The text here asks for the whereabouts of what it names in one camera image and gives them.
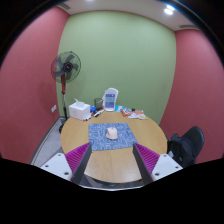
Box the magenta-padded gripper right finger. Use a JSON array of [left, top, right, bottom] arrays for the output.
[[131, 142, 184, 186]]

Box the white tissue box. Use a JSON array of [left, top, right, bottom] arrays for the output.
[[68, 98, 92, 121]]

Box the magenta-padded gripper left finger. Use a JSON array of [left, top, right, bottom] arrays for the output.
[[39, 141, 94, 186]]

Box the white red snack packet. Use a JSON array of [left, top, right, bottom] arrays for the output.
[[128, 110, 148, 121]]

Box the blue line-print mouse pad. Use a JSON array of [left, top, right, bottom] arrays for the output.
[[88, 122, 139, 152]]

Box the black mesh pen cup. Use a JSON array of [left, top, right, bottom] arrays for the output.
[[93, 97, 104, 110]]

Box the black red standing fan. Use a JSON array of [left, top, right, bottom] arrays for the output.
[[50, 50, 82, 134]]

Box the cream wireless computer mouse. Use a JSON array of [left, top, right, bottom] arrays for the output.
[[105, 126, 119, 141]]

